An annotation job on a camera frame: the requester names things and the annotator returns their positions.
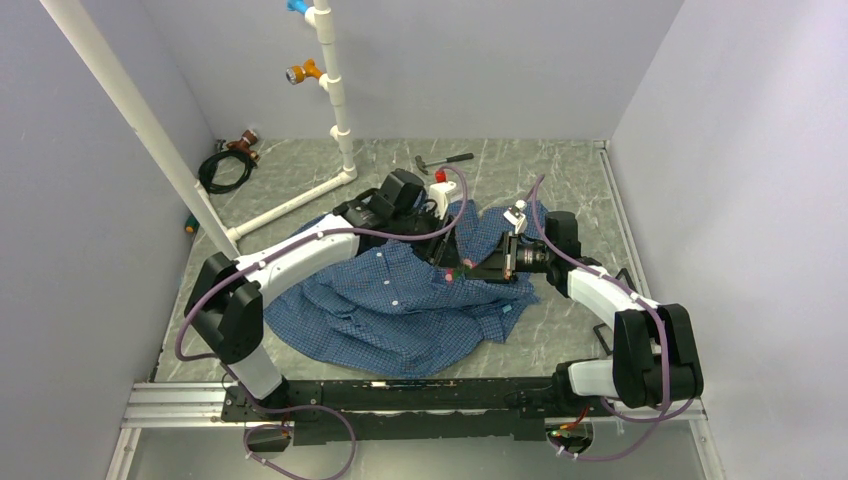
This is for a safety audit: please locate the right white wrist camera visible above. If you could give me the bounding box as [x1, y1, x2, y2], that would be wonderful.
[503, 199, 528, 235]

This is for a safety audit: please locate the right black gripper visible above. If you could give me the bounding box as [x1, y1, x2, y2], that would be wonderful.
[467, 231, 554, 284]

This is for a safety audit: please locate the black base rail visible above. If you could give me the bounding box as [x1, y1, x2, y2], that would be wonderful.
[221, 377, 610, 446]

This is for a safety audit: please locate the pink flower brooch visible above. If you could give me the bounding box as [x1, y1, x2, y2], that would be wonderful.
[444, 259, 475, 283]

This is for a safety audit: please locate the blue checkered shirt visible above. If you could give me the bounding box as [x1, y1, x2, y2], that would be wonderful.
[264, 240, 539, 378]

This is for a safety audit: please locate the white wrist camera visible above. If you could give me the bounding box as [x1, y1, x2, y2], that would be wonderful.
[427, 181, 463, 219]
[503, 199, 528, 235]

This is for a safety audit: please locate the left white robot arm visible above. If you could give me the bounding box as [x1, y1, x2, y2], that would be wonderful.
[175, 169, 470, 420]

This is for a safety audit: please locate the coiled black hose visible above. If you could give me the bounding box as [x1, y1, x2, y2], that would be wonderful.
[197, 149, 256, 196]

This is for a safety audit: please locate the white PVC pipe frame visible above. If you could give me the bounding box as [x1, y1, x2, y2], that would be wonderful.
[42, 1, 358, 258]

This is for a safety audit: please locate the green orange screwdriver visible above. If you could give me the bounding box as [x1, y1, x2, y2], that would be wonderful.
[184, 214, 199, 234]

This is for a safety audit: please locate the black handled hammer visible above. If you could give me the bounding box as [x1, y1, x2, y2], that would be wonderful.
[414, 153, 475, 174]

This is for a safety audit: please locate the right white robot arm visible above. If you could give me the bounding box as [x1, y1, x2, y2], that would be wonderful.
[466, 211, 704, 415]

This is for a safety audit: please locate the orange hose nozzle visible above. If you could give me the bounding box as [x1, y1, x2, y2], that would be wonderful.
[285, 58, 324, 85]

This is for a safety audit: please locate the blue hose nozzle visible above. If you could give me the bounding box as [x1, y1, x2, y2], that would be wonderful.
[286, 0, 311, 16]

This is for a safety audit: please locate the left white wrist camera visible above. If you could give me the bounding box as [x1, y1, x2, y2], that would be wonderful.
[427, 181, 463, 219]

